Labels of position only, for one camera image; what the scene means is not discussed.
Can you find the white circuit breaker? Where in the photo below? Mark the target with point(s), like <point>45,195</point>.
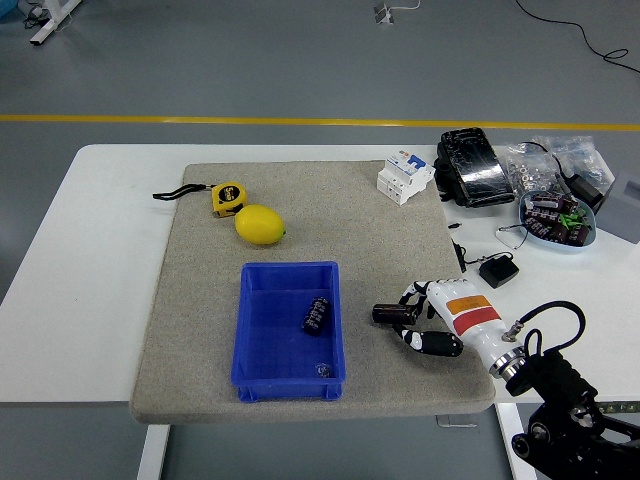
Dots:
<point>400,180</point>

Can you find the black glossy case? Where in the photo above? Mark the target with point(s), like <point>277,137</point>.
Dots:
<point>475,165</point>

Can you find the clear bag of small parts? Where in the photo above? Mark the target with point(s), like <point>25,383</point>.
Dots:
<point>580,155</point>

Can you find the small metal part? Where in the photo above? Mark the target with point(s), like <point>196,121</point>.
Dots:
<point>324,369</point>

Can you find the blue object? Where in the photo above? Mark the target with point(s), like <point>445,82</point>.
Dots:
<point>7,7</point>

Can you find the clear bag of nuts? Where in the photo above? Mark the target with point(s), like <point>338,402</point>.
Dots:
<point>525,172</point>

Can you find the light blue bowl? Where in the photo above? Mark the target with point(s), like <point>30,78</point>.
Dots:
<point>565,249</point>

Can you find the blue plastic box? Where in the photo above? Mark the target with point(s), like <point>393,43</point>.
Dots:
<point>275,340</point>

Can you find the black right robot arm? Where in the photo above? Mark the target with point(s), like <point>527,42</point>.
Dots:
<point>555,375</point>

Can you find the yellow lemon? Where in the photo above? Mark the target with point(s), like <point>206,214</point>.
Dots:
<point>260,225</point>

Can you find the dark capacitor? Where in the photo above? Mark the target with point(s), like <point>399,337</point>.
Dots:
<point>577,236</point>
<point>546,201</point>

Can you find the yellow tape measure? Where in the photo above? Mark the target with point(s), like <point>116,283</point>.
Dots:
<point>229,197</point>

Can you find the black adapter block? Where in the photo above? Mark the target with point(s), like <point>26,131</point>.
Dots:
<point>585,189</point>

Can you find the grey-brown mat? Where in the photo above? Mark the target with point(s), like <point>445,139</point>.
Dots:
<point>350,225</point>

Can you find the green connector pieces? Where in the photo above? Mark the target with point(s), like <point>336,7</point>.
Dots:
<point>570,220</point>

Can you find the white table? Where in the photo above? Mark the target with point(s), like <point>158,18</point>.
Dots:
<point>100,250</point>

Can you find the grey box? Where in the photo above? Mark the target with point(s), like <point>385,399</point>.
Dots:
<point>622,205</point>

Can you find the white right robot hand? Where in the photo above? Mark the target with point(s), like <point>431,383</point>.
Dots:
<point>470,315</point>

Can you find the white furniture frame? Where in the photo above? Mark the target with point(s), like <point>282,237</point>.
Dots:
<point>47,27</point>

